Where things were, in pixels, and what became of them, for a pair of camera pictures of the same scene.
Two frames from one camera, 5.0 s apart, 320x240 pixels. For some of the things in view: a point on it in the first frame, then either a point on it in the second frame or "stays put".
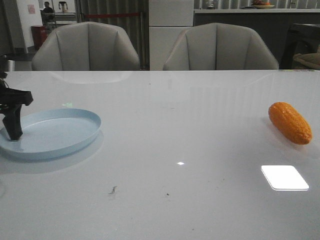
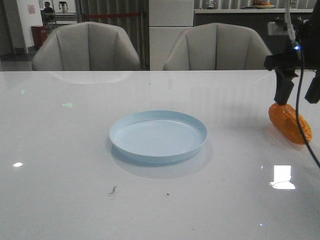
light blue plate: x=50 y=133 -> x=155 y=136
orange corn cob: x=290 y=123 stays put
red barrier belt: x=110 y=15 stays put
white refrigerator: x=168 y=20 stays put
